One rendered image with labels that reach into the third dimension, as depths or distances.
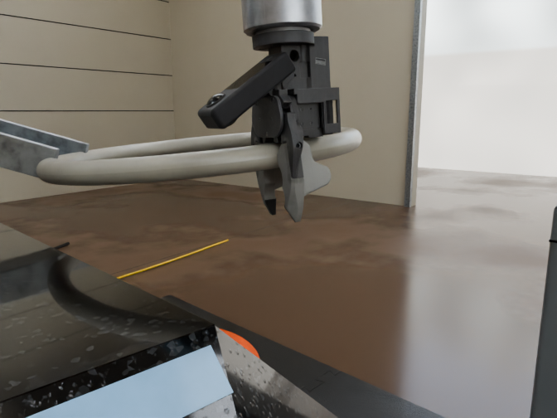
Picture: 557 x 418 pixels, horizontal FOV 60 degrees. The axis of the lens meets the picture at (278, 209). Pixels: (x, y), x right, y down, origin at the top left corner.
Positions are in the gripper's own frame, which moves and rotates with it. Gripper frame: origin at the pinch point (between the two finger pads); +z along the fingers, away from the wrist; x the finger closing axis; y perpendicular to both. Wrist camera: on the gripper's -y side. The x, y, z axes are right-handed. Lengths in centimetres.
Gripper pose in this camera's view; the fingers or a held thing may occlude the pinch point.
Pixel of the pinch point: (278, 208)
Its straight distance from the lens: 58.4
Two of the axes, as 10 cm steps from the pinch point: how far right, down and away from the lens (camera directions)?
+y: 8.7, -1.5, 4.6
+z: 0.7, 9.8, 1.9
